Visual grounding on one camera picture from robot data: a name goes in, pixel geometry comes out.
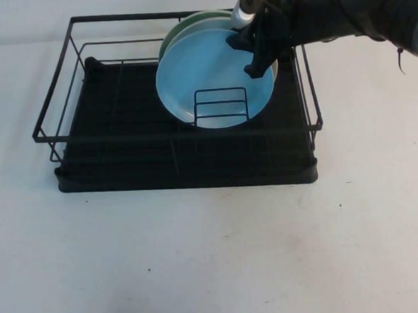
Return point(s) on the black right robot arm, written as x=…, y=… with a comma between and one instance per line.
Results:
x=345, y=10

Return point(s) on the light blue plate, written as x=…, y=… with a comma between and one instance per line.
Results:
x=203, y=68

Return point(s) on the green plate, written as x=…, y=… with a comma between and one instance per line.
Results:
x=170, y=38

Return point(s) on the black plastic drip tray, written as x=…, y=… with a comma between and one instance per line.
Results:
x=125, y=176

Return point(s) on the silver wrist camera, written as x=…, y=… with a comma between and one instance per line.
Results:
x=246, y=8

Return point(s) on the pale grey-green plate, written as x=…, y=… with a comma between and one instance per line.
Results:
x=201, y=25

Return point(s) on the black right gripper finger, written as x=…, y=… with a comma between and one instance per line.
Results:
x=258, y=68
x=241, y=41

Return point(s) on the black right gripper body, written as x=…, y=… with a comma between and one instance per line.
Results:
x=272, y=32

